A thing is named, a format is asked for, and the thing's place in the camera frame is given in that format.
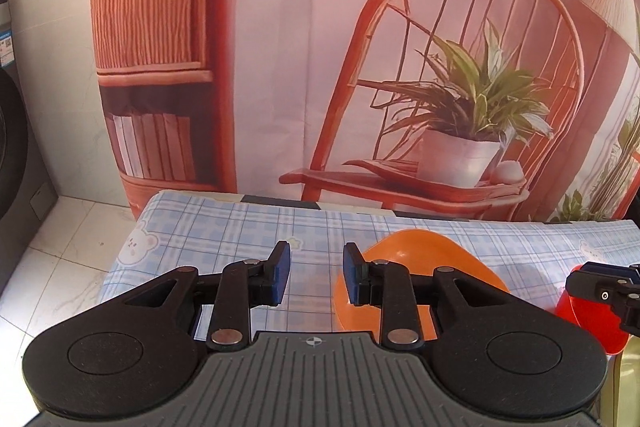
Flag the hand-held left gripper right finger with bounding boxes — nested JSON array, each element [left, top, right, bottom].
[[341, 242, 506, 350]]

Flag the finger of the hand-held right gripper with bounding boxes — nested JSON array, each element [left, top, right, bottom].
[[582, 261, 640, 282], [566, 274, 640, 335]]

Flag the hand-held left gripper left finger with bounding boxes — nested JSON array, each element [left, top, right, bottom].
[[125, 241, 292, 348]]

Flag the red bowl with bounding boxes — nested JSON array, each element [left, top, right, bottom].
[[556, 264, 628, 355]]

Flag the orange plastic bowl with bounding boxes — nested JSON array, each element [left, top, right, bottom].
[[332, 229, 511, 333]]

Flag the blue plaid tablecloth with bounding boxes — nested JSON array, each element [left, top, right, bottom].
[[102, 191, 640, 343]]

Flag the pale yellow object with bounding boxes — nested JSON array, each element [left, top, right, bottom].
[[607, 334, 640, 427]]

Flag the printed room backdrop cloth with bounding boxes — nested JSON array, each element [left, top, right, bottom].
[[90, 0, 640, 224]]

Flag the grey washing machine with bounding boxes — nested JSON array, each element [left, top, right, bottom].
[[0, 0, 58, 293]]

